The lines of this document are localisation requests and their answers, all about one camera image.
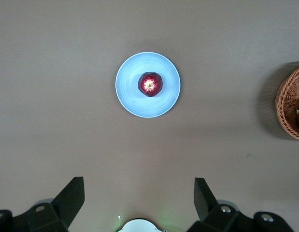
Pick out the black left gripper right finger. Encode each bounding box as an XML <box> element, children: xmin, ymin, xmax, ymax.
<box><xmin>187</xmin><ymin>177</ymin><xmax>295</xmax><ymax>232</ymax></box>

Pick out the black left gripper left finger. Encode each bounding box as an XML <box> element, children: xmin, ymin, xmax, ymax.
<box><xmin>0</xmin><ymin>176</ymin><xmax>85</xmax><ymax>232</ymax></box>

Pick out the dark red apple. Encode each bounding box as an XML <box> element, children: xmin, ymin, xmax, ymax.
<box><xmin>137</xmin><ymin>71</ymin><xmax>163</xmax><ymax>98</ymax></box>

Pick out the light blue plate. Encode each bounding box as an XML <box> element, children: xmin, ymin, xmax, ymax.
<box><xmin>115</xmin><ymin>51</ymin><xmax>182</xmax><ymax>119</ymax></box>

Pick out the brown wicker basket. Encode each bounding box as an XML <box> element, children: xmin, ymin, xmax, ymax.
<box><xmin>275</xmin><ymin>63</ymin><xmax>299</xmax><ymax>142</ymax></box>

